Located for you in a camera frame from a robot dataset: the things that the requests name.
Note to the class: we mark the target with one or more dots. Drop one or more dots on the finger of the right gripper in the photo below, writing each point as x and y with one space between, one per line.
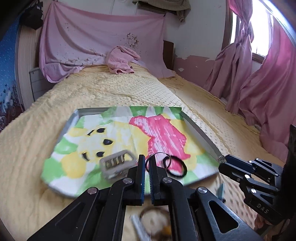
235 161
236 171

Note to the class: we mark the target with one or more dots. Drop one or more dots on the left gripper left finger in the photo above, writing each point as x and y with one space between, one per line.
130 190

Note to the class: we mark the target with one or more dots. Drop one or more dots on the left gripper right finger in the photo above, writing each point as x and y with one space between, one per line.
164 190

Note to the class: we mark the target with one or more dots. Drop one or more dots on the beige square hair clip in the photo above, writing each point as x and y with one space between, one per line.
116 166

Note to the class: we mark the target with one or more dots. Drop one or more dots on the person's right hand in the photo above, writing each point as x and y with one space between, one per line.
263 227

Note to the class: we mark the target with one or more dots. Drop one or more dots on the metal tray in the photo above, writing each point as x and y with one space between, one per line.
138 148

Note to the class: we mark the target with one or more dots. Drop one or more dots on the blue hair clip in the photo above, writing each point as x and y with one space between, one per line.
220 193

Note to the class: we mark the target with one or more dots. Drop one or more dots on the white hair clip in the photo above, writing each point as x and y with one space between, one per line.
139 228

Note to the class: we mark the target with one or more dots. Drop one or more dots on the colourful cartoon towel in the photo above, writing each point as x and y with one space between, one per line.
129 148

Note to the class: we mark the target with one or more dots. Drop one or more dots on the pink window curtain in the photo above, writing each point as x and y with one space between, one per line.
265 97

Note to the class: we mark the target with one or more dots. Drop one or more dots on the yellow dotted bed blanket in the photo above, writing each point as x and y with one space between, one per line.
27 203

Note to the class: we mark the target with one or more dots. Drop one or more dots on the dark wooden headboard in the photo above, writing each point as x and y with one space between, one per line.
168 54

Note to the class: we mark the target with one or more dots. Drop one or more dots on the pink crumpled cloth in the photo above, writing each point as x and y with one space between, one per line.
118 59

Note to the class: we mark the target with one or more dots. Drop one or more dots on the grey drawer unit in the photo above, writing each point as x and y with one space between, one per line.
39 84

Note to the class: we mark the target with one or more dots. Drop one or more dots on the blue patterned wardrobe curtain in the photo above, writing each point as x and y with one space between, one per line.
11 104

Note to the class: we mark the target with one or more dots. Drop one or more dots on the olive hanging towel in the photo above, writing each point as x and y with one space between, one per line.
179 8

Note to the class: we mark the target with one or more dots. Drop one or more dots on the pink hanging sheet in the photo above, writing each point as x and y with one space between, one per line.
72 39

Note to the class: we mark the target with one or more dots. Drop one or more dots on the wooden wardrobe panel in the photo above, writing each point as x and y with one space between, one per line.
27 58

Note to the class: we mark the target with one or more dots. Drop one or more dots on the black hanging bag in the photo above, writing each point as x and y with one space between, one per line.
32 17

